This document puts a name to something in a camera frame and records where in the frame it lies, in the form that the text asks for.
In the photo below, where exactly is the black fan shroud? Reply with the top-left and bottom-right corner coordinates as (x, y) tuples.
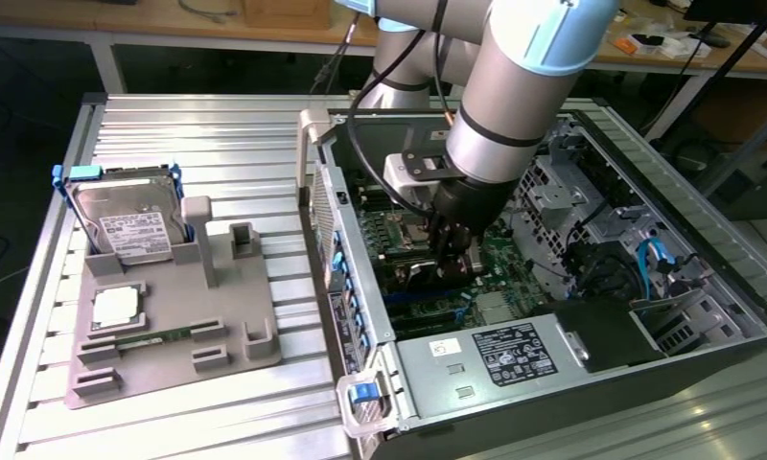
(528, 295), (671, 376)

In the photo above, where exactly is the wooden workbench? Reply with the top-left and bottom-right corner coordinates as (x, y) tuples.
(0, 0), (767, 81)

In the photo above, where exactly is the grey power supply unit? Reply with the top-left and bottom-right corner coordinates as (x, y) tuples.
(393, 313), (597, 419)

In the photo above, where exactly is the black camera cable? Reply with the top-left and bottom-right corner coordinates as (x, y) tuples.
(346, 0), (452, 216)

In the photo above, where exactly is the CPU socket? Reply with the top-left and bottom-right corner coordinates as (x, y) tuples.
(394, 213), (434, 251)

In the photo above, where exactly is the grey parts rack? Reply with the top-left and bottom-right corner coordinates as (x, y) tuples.
(59, 194), (283, 411)

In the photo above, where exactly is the blue expansion slot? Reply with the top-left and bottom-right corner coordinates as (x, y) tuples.
(381, 287), (462, 306)

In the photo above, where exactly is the black graphics card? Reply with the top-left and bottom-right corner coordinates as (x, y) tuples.
(397, 253), (488, 295)

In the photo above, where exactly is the open black PC case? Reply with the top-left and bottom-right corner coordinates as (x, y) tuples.
(295, 107), (767, 460)

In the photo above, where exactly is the black slanted stand pole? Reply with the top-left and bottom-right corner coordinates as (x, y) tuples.
(707, 0), (767, 83)

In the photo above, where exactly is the metal disk bay cage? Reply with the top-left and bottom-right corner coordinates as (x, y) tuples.
(514, 151), (616, 242)

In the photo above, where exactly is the green RAM stick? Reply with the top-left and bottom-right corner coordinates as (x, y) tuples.
(109, 329), (197, 347)

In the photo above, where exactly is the hard disk in blue carrier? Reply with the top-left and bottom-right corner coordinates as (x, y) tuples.
(49, 162), (191, 267)

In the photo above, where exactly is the black arm cable with plug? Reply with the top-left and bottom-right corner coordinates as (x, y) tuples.
(307, 11), (365, 95)

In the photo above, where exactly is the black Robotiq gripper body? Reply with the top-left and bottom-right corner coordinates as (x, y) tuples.
(429, 175), (520, 237)

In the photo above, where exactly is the blue case latch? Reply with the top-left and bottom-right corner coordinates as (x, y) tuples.
(349, 379), (382, 406)

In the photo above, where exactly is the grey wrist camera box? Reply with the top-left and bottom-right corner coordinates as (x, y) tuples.
(381, 151), (469, 213)

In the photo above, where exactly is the blue data wire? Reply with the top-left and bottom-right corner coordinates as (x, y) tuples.
(633, 238), (671, 302)

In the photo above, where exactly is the green motherboard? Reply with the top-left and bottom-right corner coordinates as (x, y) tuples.
(354, 183), (570, 342)

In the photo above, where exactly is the silver chipset heatsink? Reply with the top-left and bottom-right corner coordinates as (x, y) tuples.
(474, 292), (520, 326)

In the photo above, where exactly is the black installed RAM stick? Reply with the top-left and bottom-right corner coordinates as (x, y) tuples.
(382, 249), (424, 270)

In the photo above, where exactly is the silver CPU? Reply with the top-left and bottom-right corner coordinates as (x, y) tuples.
(90, 287), (143, 330)

